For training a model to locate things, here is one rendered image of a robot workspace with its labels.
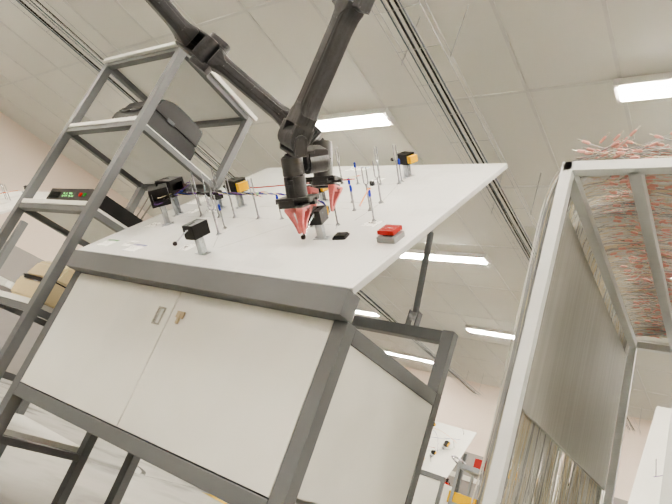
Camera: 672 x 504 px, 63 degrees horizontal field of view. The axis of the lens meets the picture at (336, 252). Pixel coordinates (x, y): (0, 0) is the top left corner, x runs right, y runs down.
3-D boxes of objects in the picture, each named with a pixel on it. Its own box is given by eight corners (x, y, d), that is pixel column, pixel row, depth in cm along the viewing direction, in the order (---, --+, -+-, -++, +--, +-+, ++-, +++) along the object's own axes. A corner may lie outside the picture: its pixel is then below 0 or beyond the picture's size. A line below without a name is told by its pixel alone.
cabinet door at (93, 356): (115, 426, 144) (180, 291, 158) (19, 381, 176) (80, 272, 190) (121, 427, 145) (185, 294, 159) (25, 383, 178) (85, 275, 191)
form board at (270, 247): (79, 254, 193) (77, 249, 193) (268, 171, 267) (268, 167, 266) (353, 295, 124) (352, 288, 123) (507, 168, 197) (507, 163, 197)
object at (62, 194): (88, 203, 205) (97, 188, 208) (42, 201, 226) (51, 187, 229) (153, 245, 229) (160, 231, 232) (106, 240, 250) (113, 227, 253)
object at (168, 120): (139, 122, 222) (160, 85, 228) (106, 124, 235) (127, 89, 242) (189, 166, 244) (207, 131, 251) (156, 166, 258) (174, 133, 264)
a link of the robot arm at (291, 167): (276, 154, 142) (286, 153, 137) (298, 151, 146) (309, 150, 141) (280, 181, 144) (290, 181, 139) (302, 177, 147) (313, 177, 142)
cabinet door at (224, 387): (266, 497, 111) (331, 319, 125) (114, 425, 143) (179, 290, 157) (273, 498, 113) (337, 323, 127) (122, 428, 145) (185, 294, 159)
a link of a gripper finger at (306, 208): (293, 231, 151) (288, 197, 148) (317, 230, 148) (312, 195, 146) (282, 237, 144) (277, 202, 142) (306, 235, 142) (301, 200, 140)
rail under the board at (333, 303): (339, 314, 120) (349, 288, 122) (65, 265, 190) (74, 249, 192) (351, 324, 124) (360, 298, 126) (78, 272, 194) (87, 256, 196)
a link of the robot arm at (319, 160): (278, 126, 140) (295, 136, 134) (316, 122, 146) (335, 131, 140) (277, 171, 146) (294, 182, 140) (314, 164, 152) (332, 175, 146)
